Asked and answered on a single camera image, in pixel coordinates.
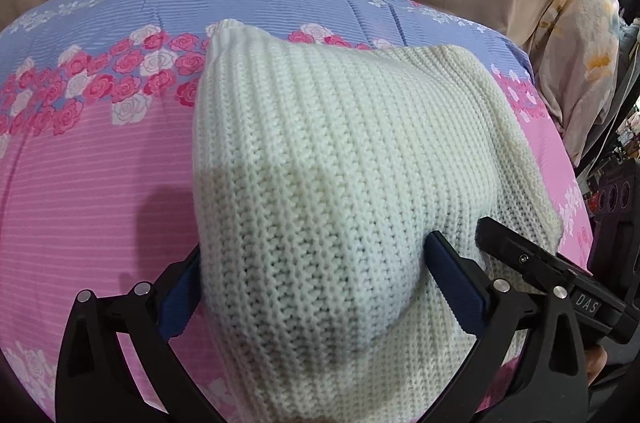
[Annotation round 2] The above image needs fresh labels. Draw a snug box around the white knitted sweater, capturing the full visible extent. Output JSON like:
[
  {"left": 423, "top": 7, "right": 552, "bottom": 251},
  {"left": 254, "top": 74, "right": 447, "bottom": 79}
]
[{"left": 192, "top": 19, "right": 563, "bottom": 422}]

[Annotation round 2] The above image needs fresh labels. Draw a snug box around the person's right hand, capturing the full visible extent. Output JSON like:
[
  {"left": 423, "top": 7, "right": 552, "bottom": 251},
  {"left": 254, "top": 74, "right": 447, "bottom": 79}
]
[{"left": 585, "top": 346, "right": 608, "bottom": 385}]

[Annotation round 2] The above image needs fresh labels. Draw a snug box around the cream floral blanket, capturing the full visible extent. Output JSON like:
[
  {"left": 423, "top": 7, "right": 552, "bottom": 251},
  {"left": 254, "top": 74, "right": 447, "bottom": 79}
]
[{"left": 528, "top": 0, "right": 620, "bottom": 165}]

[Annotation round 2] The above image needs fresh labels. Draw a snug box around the pink blue floral bedsheet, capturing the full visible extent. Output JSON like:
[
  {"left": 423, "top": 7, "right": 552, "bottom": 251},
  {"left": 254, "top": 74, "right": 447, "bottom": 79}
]
[{"left": 1, "top": 0, "right": 592, "bottom": 414}]

